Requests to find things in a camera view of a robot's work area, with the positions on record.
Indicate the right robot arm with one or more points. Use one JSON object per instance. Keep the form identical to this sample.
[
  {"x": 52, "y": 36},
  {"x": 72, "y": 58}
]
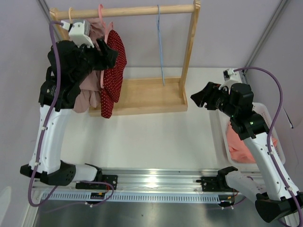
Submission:
[{"x": 280, "y": 197}]

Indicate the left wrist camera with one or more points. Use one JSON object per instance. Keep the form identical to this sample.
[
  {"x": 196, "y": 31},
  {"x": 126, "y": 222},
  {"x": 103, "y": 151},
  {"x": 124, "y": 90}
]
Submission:
[{"x": 78, "y": 32}]

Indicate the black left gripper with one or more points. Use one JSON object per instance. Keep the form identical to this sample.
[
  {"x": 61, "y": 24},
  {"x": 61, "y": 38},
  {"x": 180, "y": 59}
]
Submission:
[{"x": 109, "y": 56}]

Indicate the pink pleated skirt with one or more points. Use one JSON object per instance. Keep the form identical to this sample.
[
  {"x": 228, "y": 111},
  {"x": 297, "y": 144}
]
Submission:
[{"x": 92, "y": 84}]

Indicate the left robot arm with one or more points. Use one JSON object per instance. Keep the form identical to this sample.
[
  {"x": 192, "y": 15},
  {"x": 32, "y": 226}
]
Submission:
[{"x": 57, "y": 98}]

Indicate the aluminium mounting rail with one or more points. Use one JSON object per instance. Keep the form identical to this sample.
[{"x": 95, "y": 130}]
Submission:
[{"x": 159, "y": 180}]

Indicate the wooden clothes rack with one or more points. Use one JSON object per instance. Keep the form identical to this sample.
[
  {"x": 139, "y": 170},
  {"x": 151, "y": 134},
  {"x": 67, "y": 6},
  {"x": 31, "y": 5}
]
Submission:
[{"x": 148, "y": 96}]

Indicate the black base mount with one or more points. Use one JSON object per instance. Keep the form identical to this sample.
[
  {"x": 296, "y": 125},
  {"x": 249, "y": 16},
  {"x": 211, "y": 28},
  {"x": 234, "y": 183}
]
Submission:
[
  {"x": 217, "y": 183},
  {"x": 110, "y": 179}
]

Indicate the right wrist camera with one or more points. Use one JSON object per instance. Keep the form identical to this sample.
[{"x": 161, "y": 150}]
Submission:
[{"x": 230, "y": 78}]

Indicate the salmon pink cloth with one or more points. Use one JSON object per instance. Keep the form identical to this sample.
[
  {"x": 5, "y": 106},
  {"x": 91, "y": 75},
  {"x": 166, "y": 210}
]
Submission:
[{"x": 239, "y": 149}]

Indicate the blue wire hanger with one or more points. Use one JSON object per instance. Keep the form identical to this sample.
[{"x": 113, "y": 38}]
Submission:
[{"x": 160, "y": 45}]

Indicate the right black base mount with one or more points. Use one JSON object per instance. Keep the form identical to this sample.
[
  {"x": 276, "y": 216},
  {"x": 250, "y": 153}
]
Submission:
[{"x": 217, "y": 183}]

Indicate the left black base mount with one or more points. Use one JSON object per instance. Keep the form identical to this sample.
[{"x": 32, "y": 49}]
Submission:
[{"x": 110, "y": 179}]

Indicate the white slotted cable duct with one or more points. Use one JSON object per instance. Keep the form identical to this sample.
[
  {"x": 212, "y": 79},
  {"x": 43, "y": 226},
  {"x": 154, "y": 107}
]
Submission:
[{"x": 141, "y": 197}]

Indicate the cream plastic hanger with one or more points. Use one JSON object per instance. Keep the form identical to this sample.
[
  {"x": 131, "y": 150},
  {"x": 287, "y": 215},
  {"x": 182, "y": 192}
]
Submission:
[{"x": 69, "y": 14}]

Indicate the red polka dot cloth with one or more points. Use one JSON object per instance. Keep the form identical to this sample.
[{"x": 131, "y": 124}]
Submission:
[{"x": 113, "y": 78}]

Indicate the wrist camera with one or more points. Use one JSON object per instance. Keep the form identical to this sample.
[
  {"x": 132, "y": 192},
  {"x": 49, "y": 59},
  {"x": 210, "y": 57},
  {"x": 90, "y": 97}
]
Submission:
[
  {"x": 78, "y": 32},
  {"x": 230, "y": 78}
]

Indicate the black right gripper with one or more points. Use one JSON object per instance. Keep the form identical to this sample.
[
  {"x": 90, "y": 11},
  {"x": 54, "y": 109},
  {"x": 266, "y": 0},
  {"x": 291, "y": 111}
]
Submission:
[{"x": 211, "y": 91}]

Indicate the white plastic basket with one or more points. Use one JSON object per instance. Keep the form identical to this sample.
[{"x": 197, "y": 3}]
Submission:
[{"x": 220, "y": 122}]

